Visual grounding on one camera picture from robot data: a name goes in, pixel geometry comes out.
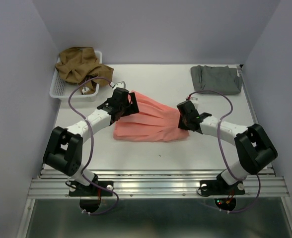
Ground pink skirt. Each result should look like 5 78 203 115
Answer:
113 92 189 142

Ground grey pleated skirt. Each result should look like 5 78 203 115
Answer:
190 65 242 95

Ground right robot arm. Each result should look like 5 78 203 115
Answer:
177 100 278 193

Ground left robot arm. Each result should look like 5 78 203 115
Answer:
43 86 139 195

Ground olive brown skirt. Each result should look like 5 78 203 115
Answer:
55 47 114 90

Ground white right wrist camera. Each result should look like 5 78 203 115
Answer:
186 97 199 110

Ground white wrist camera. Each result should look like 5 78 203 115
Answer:
186 97 199 110
109 81 126 90

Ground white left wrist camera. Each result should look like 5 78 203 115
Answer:
109 81 126 90

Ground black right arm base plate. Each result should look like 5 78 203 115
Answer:
198 180 245 197

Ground aluminium rail frame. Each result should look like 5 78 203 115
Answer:
14 64 292 238

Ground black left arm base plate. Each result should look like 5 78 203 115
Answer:
69 181 112 197

